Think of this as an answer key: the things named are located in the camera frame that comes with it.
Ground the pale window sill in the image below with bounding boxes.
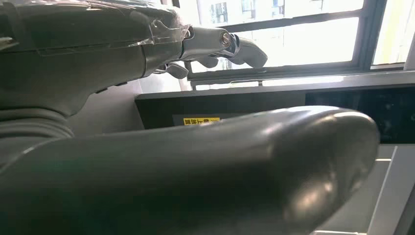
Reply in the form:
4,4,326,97
191,70,415,92

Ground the black inbound scanner machine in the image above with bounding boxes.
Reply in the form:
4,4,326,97
134,83,415,145

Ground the dark window frame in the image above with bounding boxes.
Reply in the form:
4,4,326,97
160,0,415,82

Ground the aluminium conveyor frame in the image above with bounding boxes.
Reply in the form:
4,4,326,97
311,146,415,235

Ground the yellow black column label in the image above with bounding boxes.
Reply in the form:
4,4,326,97
172,113,241,127

